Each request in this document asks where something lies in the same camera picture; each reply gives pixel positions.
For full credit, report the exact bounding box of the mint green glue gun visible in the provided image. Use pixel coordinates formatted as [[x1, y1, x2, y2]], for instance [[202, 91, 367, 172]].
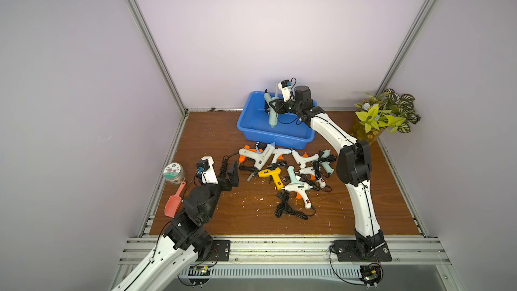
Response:
[[264, 90, 280, 129]]

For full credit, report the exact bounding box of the large white glue gun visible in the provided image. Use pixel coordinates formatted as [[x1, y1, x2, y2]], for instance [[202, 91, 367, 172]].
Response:
[[248, 144, 275, 170]]

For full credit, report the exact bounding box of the white glue gun red switch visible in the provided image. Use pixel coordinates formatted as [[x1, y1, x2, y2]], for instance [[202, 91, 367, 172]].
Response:
[[284, 182, 312, 209]]

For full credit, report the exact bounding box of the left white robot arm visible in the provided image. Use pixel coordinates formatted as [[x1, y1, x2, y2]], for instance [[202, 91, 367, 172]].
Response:
[[113, 156, 240, 290]]

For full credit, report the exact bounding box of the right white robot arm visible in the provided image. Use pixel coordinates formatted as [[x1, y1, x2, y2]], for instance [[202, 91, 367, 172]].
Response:
[[264, 80, 385, 257]]

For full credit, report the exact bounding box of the blue plastic storage box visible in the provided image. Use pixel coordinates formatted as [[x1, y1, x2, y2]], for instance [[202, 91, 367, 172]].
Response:
[[237, 91, 315, 150]]

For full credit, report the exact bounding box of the yellow glue gun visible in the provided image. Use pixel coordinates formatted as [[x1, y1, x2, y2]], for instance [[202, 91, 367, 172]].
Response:
[[249, 168, 284, 190]]

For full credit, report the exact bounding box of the white orange glue gun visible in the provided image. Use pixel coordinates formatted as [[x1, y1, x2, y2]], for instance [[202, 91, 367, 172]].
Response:
[[292, 150, 319, 169]]

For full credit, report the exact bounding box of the mint glue gun centre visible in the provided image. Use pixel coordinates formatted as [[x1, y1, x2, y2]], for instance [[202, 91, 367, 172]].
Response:
[[287, 166, 301, 184]]

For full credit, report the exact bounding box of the mint glue gun right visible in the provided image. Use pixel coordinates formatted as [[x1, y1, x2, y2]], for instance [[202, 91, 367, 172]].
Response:
[[319, 150, 337, 177]]

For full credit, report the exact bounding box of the small white red glue gun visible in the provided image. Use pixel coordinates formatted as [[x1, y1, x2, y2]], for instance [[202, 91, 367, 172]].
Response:
[[299, 167, 327, 189]]

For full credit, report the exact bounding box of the glass jar floral lid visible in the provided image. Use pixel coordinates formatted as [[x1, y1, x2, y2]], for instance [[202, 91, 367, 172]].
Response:
[[162, 162, 186, 185]]

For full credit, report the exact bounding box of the pink plastic scoop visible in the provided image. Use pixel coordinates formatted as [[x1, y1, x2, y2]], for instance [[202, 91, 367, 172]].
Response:
[[164, 181, 187, 218]]

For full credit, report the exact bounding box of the potted green plant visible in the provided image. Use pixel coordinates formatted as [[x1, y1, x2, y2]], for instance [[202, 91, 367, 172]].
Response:
[[351, 88, 421, 144]]

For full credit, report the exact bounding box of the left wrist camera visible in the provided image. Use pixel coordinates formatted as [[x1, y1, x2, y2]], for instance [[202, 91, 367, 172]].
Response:
[[196, 156, 218, 185]]

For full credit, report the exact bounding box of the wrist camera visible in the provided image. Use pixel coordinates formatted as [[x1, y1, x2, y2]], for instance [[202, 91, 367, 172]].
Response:
[[277, 78, 296, 102], [196, 156, 218, 185]]

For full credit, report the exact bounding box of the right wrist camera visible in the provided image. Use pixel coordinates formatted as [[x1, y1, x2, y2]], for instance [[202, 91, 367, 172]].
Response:
[[277, 78, 296, 102]]

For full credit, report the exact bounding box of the coiled black cord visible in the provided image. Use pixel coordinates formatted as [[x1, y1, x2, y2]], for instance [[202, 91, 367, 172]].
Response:
[[274, 189, 316, 221]]

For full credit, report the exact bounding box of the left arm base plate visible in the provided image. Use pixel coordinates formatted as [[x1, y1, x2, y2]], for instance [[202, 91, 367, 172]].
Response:
[[197, 239, 231, 263]]

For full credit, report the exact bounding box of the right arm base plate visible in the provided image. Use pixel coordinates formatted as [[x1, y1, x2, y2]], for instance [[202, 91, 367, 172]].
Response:
[[330, 240, 393, 262]]

